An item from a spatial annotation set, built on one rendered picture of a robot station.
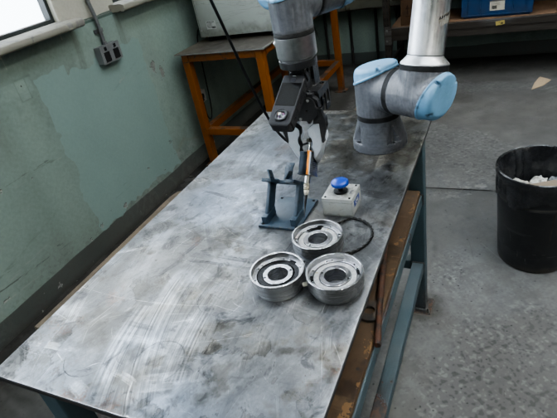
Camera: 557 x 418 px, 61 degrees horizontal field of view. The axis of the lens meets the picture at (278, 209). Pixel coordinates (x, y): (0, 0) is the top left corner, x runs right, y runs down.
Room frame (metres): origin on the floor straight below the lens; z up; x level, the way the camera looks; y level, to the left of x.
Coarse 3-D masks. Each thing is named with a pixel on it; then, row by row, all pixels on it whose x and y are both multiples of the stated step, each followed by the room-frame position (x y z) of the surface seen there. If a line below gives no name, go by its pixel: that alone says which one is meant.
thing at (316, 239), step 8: (304, 224) 0.84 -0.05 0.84; (312, 224) 0.84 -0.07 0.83; (320, 224) 0.84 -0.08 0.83; (328, 224) 0.83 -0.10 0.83; (336, 224) 0.81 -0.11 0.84; (296, 232) 0.82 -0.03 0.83; (312, 232) 0.81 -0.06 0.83; (320, 232) 0.81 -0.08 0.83; (328, 232) 0.80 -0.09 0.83; (336, 232) 0.80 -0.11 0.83; (296, 240) 0.80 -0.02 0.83; (304, 240) 0.79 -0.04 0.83; (312, 240) 0.81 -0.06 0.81; (320, 240) 0.81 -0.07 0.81; (328, 240) 0.78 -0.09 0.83; (296, 248) 0.77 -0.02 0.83; (304, 248) 0.75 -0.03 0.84; (320, 248) 0.74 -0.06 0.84; (328, 248) 0.74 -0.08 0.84; (336, 248) 0.75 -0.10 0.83; (304, 256) 0.75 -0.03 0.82; (312, 256) 0.74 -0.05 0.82
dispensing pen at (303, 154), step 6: (300, 156) 0.87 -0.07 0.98; (306, 156) 0.87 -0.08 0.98; (300, 162) 0.87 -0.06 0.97; (306, 162) 0.86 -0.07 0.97; (300, 168) 0.86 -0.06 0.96; (306, 168) 0.85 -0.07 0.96; (300, 174) 0.86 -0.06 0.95; (306, 174) 0.85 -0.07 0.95; (306, 180) 0.85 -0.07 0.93; (306, 186) 0.85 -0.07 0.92; (306, 192) 0.84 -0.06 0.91; (306, 198) 0.84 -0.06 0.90; (306, 204) 0.83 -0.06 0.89
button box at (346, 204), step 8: (352, 184) 0.95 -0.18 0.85; (328, 192) 0.93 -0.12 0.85; (336, 192) 0.92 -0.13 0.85; (344, 192) 0.91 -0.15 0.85; (352, 192) 0.91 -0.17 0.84; (360, 192) 0.94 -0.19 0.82; (328, 200) 0.91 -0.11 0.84; (336, 200) 0.90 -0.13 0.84; (344, 200) 0.89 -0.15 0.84; (352, 200) 0.89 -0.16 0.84; (360, 200) 0.93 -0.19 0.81; (328, 208) 0.91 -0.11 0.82; (336, 208) 0.90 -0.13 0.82; (344, 208) 0.89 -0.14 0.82; (352, 208) 0.88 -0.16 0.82; (352, 216) 0.88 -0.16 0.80
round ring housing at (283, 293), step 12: (276, 252) 0.75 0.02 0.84; (288, 252) 0.75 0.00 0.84; (264, 264) 0.74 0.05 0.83; (300, 264) 0.72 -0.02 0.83; (252, 276) 0.71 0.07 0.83; (264, 276) 0.70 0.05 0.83; (276, 276) 0.72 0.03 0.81; (288, 276) 0.69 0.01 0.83; (300, 276) 0.67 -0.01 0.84; (264, 288) 0.66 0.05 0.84; (276, 288) 0.65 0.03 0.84; (288, 288) 0.65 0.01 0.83; (300, 288) 0.67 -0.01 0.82; (276, 300) 0.66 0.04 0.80
